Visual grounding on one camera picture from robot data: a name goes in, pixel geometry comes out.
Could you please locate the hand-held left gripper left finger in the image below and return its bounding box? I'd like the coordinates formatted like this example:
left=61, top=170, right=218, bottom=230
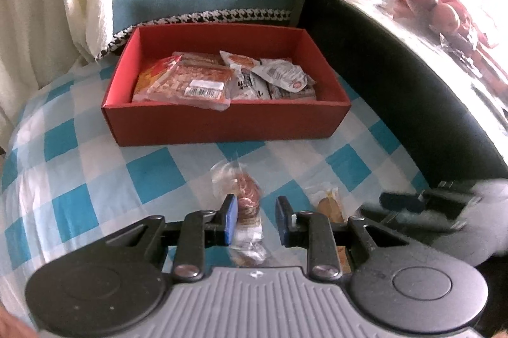
left=105, top=194, right=239, bottom=280

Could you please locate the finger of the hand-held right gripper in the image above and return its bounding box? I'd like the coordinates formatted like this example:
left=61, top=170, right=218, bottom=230
left=359, top=183, right=483, bottom=229

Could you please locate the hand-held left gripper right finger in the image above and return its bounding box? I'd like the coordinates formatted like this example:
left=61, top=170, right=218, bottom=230
left=275, top=196, right=403, bottom=280

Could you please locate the small clear snack packet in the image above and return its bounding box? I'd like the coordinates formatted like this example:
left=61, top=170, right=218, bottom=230
left=210, top=159, right=268, bottom=267

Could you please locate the brown yellow snack packet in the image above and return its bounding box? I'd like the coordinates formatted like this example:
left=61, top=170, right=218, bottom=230
left=310, top=182, right=352, bottom=271

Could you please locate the red cardboard box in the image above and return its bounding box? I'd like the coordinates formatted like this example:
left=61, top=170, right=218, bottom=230
left=101, top=25, right=352, bottom=147

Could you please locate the white packet red print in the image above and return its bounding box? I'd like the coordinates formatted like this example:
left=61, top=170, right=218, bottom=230
left=270, top=82, right=318, bottom=101

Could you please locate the clear orange cracker packet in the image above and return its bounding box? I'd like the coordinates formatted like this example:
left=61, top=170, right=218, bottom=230
left=132, top=62, right=236, bottom=111

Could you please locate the white snack pouch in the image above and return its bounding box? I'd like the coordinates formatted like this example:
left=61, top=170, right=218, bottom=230
left=251, top=58, right=308, bottom=91

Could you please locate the white packet dark print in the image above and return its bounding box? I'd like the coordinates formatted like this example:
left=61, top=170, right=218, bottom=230
left=219, top=50, right=263, bottom=100

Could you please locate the red yellow snack packet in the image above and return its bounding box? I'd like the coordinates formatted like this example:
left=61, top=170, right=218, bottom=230
left=135, top=58, right=183, bottom=94

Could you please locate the dark table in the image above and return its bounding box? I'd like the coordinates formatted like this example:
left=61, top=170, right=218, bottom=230
left=297, top=0, right=508, bottom=188

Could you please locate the blue white checkered cloth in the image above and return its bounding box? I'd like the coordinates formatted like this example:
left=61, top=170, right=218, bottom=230
left=0, top=60, right=437, bottom=283

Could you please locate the white towel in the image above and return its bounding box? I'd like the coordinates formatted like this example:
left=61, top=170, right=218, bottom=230
left=0, top=0, right=139, bottom=132

